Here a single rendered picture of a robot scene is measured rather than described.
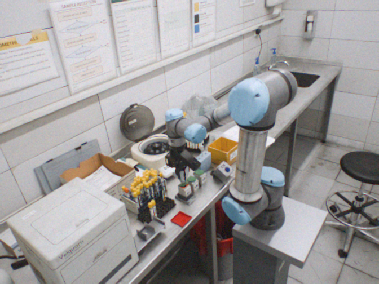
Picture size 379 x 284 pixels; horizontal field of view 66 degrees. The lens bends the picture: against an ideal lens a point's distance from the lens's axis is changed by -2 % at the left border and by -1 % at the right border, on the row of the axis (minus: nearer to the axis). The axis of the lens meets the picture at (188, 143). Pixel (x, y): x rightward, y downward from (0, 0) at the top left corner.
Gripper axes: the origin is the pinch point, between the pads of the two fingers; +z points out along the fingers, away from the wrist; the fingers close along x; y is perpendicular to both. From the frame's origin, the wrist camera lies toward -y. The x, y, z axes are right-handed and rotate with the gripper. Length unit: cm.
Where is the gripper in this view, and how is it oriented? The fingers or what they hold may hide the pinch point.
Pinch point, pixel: (184, 181)
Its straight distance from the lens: 137.5
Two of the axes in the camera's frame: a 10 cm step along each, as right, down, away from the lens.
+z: 0.7, 8.6, 5.1
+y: -7.8, -2.7, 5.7
